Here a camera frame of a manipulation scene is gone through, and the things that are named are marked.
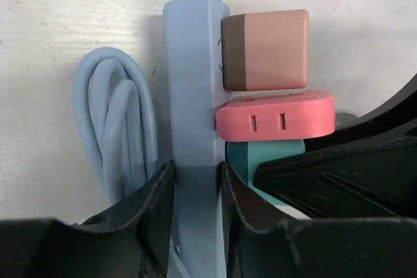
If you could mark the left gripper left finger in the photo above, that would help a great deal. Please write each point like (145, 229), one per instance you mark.
(129, 239)

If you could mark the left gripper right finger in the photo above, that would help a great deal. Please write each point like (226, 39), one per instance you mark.
(262, 241)

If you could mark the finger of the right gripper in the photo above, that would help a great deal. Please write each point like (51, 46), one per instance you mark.
(398, 110)
(366, 181)

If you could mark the brown pink plug adapter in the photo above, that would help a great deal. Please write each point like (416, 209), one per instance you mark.
(265, 50)

